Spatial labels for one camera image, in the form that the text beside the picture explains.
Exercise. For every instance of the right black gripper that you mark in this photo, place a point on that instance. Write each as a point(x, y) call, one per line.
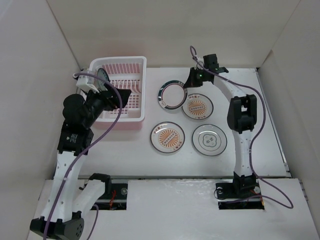
point(191, 81)

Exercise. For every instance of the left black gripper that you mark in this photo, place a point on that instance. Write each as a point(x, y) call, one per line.
point(110, 97)

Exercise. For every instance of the blue patterned small plate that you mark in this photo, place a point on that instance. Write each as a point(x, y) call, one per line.
point(101, 85)

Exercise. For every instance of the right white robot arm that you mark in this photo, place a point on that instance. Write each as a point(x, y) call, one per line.
point(241, 119)

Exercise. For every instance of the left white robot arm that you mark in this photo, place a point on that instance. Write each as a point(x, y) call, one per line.
point(63, 215)

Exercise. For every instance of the pink white dish rack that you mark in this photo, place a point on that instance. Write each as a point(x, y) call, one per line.
point(125, 72)

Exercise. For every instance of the orange sunburst plate upper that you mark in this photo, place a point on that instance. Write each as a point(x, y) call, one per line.
point(198, 107)

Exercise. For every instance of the orange sunburst plate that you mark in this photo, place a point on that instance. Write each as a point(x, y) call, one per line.
point(167, 137)
point(198, 107)

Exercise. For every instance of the orange sunburst plate lower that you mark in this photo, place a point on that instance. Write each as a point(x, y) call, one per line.
point(167, 137)

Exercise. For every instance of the white grey pattern plate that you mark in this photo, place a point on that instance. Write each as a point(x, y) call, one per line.
point(209, 140)

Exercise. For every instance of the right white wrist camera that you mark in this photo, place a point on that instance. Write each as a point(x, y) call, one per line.
point(199, 63)

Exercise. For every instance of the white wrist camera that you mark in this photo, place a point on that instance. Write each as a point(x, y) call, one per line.
point(199, 63)
point(85, 81)

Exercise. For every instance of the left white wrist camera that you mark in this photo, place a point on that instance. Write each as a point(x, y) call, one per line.
point(85, 81)

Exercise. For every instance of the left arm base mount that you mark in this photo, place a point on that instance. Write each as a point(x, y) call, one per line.
point(114, 199)

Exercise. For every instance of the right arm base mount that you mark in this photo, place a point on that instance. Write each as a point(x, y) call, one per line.
point(228, 199)

